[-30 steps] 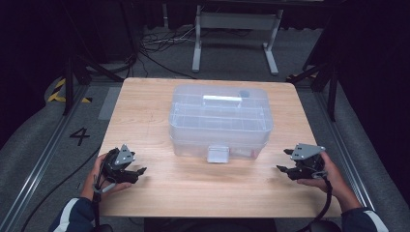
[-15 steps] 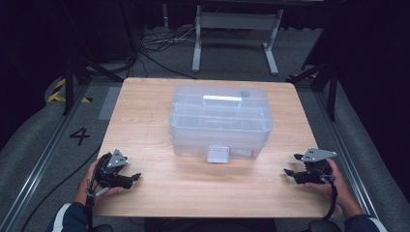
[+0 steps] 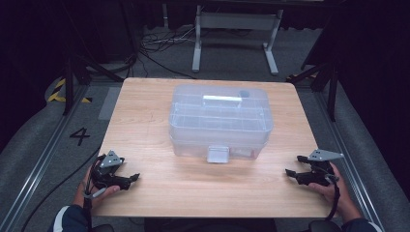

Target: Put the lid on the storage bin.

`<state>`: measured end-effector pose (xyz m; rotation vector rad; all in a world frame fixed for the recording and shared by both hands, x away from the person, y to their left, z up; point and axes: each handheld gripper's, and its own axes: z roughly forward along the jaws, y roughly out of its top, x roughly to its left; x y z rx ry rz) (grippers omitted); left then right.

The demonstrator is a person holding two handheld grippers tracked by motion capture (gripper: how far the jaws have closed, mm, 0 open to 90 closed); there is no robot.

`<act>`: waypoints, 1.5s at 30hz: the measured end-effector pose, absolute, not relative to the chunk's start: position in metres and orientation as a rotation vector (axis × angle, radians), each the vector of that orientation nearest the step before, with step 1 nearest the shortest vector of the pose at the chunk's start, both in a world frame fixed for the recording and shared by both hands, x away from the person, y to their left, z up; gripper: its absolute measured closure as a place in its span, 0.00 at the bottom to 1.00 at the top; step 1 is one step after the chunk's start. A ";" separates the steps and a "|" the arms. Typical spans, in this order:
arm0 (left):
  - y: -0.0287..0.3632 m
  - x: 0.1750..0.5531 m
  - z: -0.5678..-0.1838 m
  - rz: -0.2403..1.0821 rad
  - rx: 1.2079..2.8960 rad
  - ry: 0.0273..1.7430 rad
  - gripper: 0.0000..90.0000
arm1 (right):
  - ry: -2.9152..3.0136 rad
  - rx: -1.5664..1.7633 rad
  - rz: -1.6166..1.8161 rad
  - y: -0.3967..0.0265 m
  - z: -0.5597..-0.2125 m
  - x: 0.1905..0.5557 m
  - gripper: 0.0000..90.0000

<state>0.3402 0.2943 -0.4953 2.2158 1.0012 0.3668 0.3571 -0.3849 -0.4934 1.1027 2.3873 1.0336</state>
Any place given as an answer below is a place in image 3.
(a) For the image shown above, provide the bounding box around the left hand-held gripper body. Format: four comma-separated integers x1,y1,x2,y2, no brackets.
91,150,126,190

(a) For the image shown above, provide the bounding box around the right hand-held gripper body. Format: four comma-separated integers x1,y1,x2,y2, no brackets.
305,148,345,188

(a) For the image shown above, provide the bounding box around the clear plastic storage box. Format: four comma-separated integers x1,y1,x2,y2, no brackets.
168,84,275,164

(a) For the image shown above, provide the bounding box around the person's left hand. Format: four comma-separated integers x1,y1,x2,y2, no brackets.
72,164,121,209

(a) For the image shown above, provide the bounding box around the person's right hand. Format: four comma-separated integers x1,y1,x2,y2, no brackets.
307,162,363,224

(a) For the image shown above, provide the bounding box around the black metal stand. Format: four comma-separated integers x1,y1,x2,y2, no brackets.
62,52,126,117
285,61,340,123

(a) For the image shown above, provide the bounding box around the yellow black floor tape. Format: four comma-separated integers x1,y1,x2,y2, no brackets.
46,77,93,104

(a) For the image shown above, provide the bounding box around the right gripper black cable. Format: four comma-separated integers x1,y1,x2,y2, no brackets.
323,173,342,224

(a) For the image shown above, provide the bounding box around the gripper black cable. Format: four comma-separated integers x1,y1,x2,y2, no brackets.
82,154,108,232
323,173,342,224

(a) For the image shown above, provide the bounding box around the metal floor rail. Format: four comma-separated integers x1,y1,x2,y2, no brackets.
312,90,387,232
0,84,90,232

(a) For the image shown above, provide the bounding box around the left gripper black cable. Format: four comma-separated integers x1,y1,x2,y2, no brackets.
82,154,108,232

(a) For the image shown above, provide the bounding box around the black floor cable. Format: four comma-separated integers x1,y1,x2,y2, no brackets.
19,145,103,232

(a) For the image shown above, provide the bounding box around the bundle of floor cables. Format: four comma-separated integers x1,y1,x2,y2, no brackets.
138,26,198,80

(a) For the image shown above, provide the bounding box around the grey metal desk frame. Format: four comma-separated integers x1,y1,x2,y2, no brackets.
191,4,284,76

